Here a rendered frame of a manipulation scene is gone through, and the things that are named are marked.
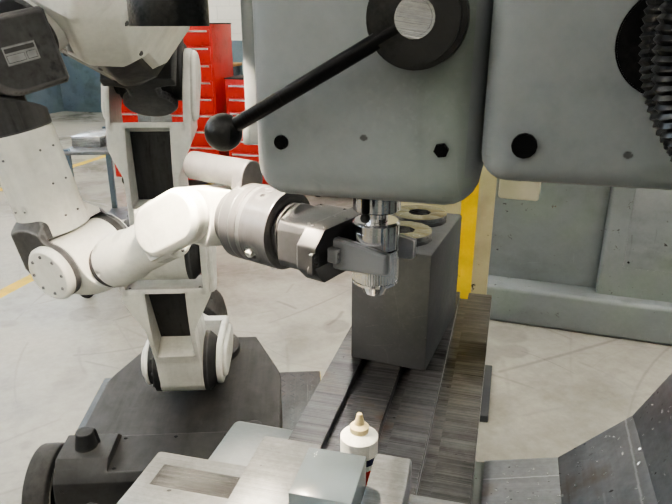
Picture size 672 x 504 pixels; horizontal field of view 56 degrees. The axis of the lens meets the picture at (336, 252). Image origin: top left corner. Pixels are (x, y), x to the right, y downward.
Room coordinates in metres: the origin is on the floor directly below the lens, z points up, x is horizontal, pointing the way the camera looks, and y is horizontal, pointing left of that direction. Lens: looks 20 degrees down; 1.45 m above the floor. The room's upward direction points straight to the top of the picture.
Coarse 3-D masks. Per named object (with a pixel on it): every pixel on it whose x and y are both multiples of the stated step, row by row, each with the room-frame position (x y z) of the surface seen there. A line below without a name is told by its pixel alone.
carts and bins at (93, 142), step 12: (144, 120) 3.73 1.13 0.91; (156, 120) 3.68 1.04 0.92; (168, 120) 3.72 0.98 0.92; (84, 132) 3.46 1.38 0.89; (96, 132) 3.46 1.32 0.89; (72, 144) 3.33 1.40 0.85; (84, 144) 3.33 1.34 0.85; (96, 144) 3.32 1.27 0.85; (108, 156) 3.98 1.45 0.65; (72, 168) 3.24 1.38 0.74; (108, 168) 3.98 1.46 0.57; (120, 216) 3.78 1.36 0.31
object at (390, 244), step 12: (360, 240) 0.58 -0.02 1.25; (372, 240) 0.57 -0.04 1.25; (384, 240) 0.57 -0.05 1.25; (396, 240) 0.58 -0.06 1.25; (396, 252) 0.58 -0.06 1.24; (396, 264) 0.58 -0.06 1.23; (360, 276) 0.58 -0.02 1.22; (372, 276) 0.57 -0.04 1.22; (384, 276) 0.57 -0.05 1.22; (396, 276) 0.58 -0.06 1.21; (372, 288) 0.57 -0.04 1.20; (384, 288) 0.57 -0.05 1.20
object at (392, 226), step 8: (392, 216) 0.60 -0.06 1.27; (360, 224) 0.58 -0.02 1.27; (368, 224) 0.58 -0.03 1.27; (376, 224) 0.58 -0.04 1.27; (384, 224) 0.58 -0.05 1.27; (392, 224) 0.58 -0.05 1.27; (360, 232) 0.58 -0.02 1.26; (368, 232) 0.57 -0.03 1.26; (376, 232) 0.57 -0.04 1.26; (384, 232) 0.57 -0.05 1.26; (392, 232) 0.58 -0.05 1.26
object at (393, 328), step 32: (416, 224) 0.92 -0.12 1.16; (448, 224) 0.97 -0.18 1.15; (416, 256) 0.83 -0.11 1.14; (448, 256) 0.94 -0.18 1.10; (352, 288) 0.87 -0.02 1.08; (416, 288) 0.83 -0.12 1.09; (448, 288) 0.95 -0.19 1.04; (352, 320) 0.87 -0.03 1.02; (384, 320) 0.85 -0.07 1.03; (416, 320) 0.83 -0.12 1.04; (448, 320) 0.97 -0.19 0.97; (352, 352) 0.87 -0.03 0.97; (384, 352) 0.85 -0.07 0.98; (416, 352) 0.83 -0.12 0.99
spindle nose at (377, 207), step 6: (354, 198) 0.59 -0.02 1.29; (354, 204) 0.59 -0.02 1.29; (360, 204) 0.58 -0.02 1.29; (372, 204) 0.57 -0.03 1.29; (378, 204) 0.57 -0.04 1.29; (384, 204) 0.57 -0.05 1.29; (390, 204) 0.57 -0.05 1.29; (396, 204) 0.58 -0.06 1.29; (354, 210) 0.59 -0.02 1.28; (360, 210) 0.58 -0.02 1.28; (372, 210) 0.57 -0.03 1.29; (378, 210) 0.57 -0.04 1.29; (384, 210) 0.57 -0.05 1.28; (390, 210) 0.57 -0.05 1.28; (396, 210) 0.58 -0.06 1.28
